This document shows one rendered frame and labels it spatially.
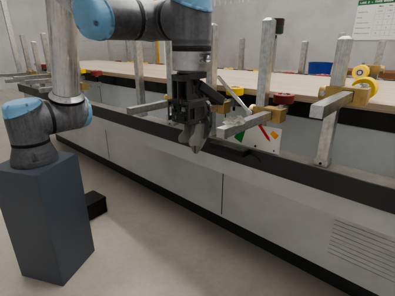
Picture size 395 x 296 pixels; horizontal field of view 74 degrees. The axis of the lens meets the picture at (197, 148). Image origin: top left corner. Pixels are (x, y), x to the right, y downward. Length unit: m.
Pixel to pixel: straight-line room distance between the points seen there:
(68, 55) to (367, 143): 1.21
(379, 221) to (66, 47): 1.28
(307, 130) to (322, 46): 7.49
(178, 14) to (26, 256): 1.33
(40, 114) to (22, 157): 0.19
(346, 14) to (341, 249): 7.56
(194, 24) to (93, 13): 0.20
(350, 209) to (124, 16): 0.90
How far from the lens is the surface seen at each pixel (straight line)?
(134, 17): 0.65
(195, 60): 0.61
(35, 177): 1.25
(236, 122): 0.82
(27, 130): 1.28
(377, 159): 1.19
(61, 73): 1.26
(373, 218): 1.06
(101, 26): 0.61
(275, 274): 1.54
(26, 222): 1.44
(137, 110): 1.16
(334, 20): 8.62
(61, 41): 1.22
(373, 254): 1.37
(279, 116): 1.00
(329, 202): 1.07
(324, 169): 0.98
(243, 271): 1.52
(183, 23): 0.61
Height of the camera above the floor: 1.09
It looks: 21 degrees down
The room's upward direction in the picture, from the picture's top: straight up
